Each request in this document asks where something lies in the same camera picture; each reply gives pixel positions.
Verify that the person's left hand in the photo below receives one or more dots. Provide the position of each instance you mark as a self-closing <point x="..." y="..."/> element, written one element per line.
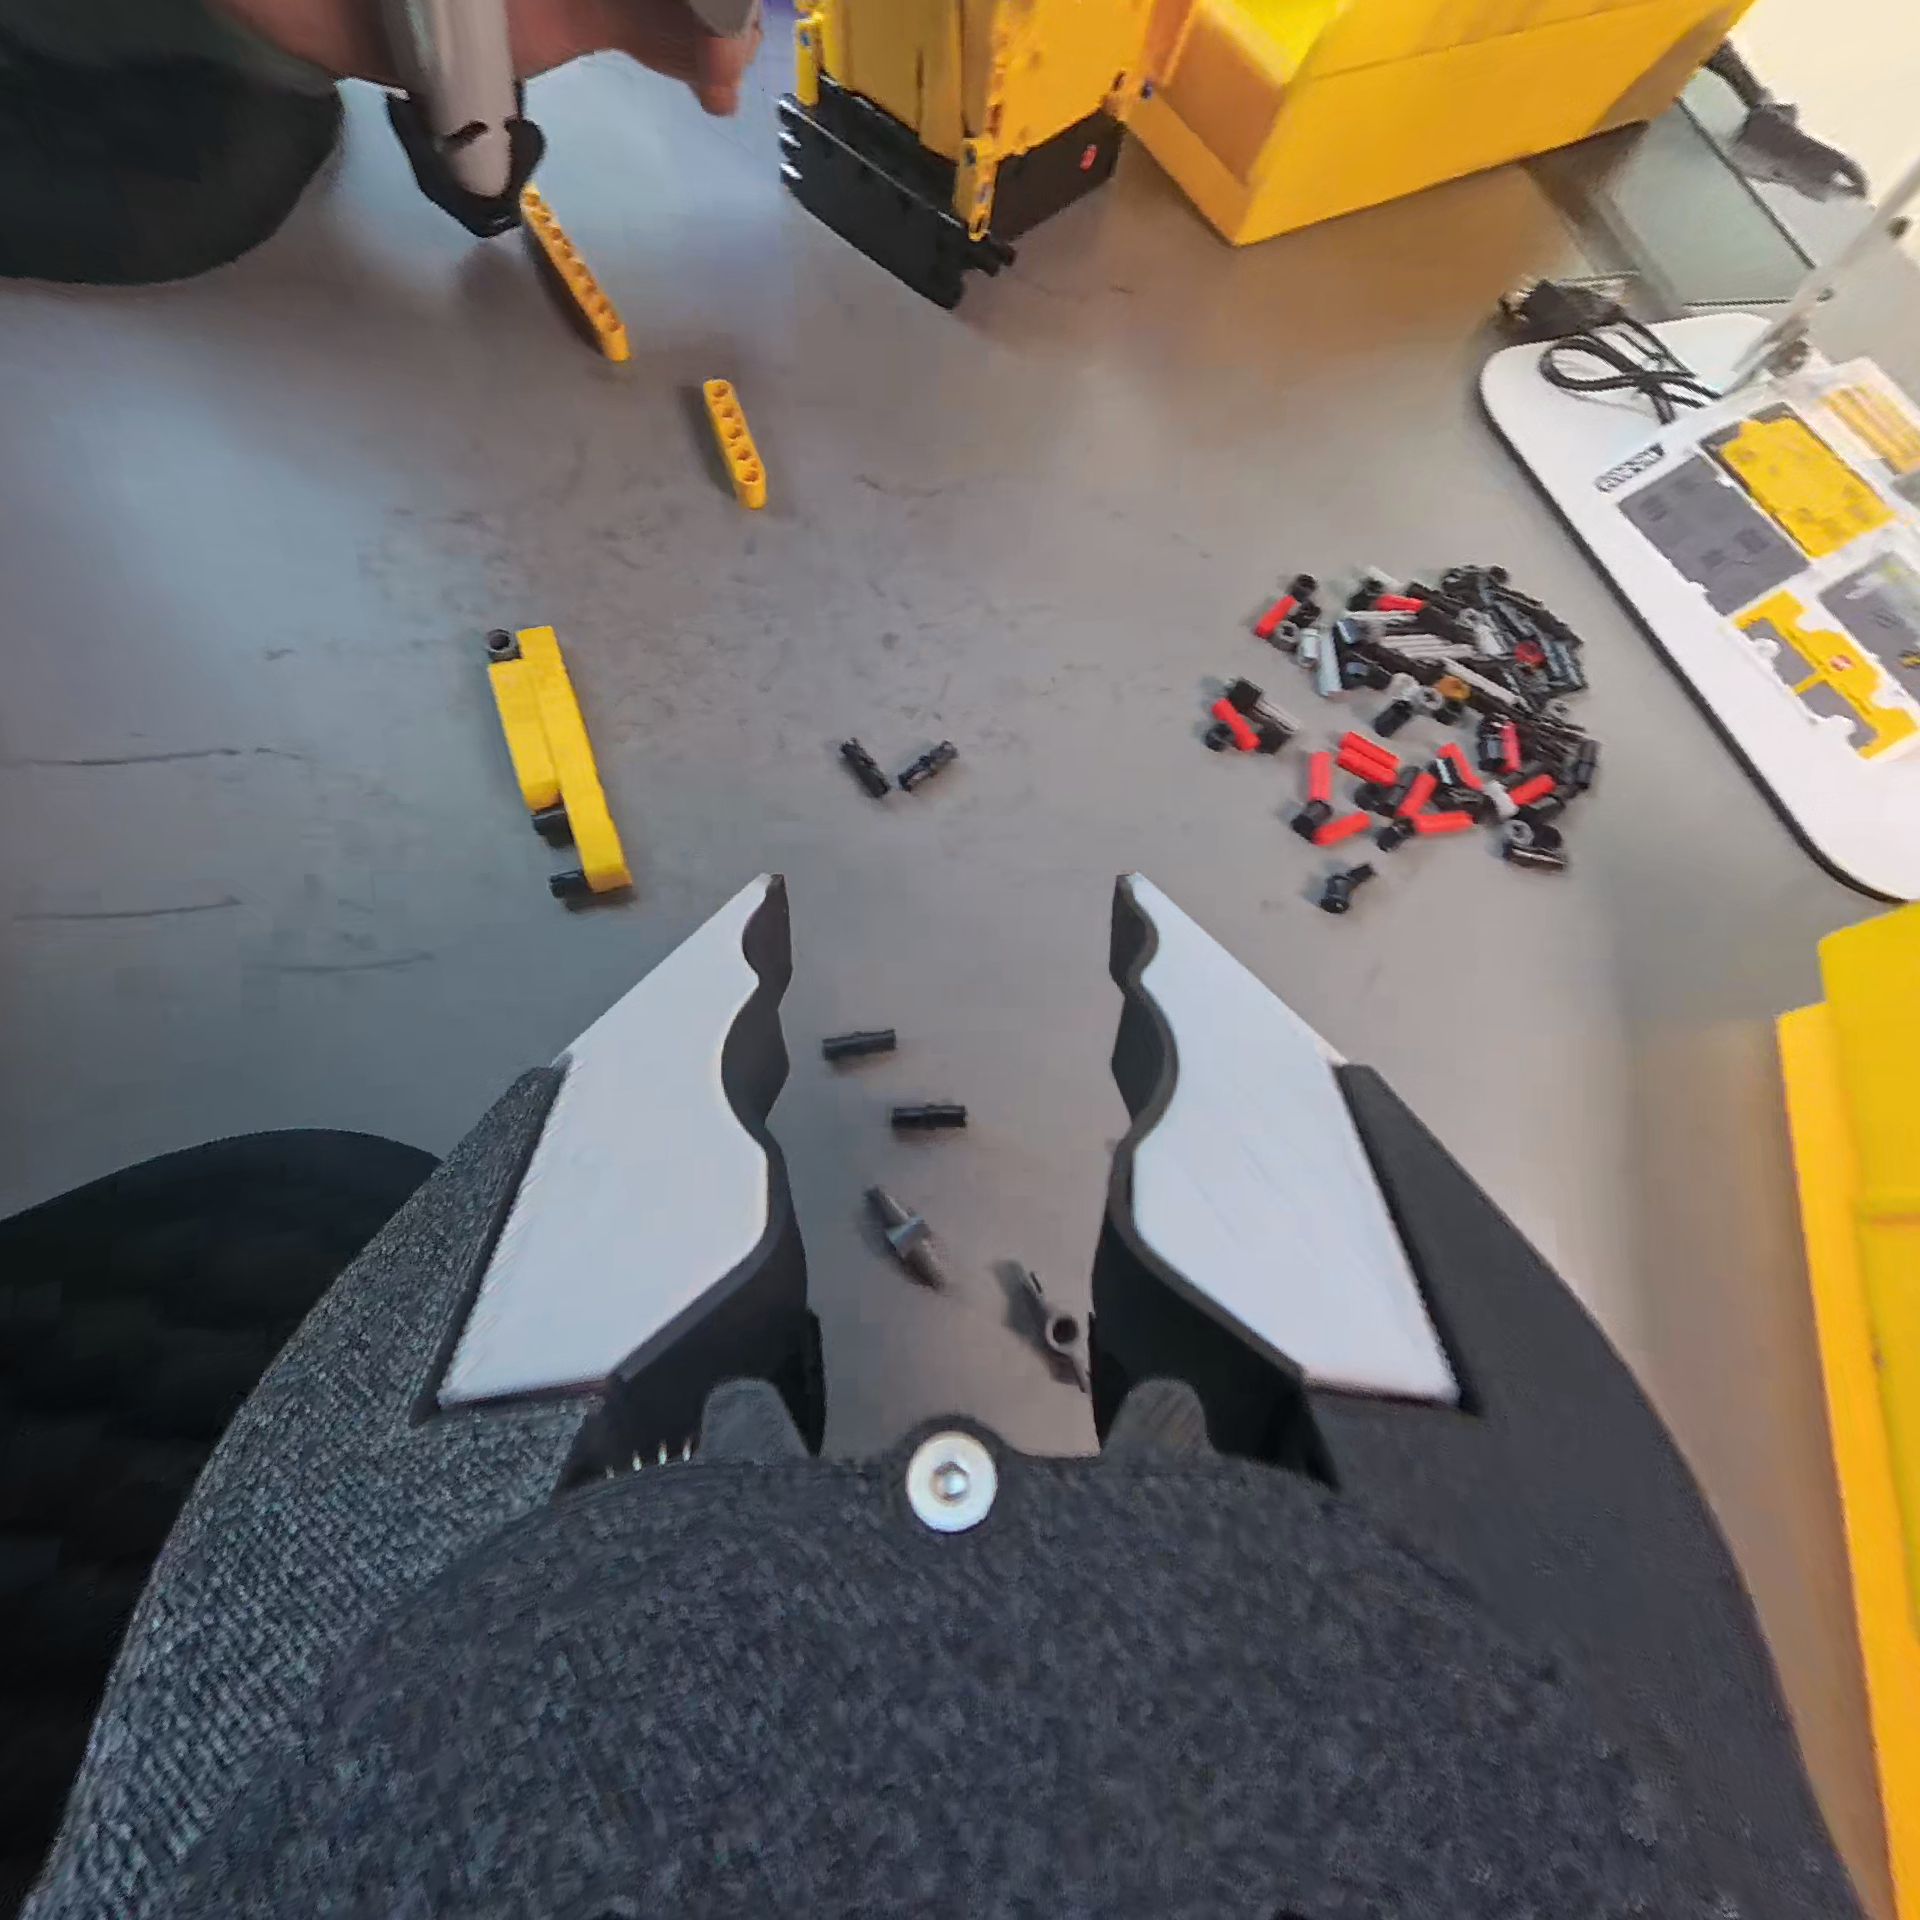
<point x="630" y="31"/>

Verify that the short yellow lego beam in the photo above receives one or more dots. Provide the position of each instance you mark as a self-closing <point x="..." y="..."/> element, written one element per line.
<point x="735" y="443"/>
<point x="522" y="734"/>

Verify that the pile of small lego pieces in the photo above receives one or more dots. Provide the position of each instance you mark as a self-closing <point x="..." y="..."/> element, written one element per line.
<point x="1441" y="720"/>

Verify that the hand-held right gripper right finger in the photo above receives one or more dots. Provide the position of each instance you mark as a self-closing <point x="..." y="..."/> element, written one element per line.
<point x="1274" y="1200"/>

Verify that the black quilted cushion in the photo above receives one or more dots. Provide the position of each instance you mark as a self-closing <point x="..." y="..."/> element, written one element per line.
<point x="150" y="1425"/>

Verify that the lego instruction booklet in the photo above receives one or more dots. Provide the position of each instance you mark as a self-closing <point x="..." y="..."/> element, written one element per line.
<point x="1725" y="600"/>

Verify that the yellow black lego vehicle model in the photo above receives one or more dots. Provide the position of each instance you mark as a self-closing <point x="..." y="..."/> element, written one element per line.
<point x="931" y="90"/>

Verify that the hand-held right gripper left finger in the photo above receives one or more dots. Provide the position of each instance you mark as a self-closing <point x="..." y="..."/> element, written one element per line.
<point x="630" y="1200"/>

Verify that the long yellow lego beam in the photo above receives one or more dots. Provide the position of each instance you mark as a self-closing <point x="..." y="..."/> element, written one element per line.
<point x="578" y="765"/>
<point x="578" y="278"/>

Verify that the person's left forearm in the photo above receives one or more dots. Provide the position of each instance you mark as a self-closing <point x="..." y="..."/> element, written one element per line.
<point x="135" y="151"/>

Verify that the black clamp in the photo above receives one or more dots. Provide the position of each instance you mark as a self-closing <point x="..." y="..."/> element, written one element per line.
<point x="1784" y="143"/>

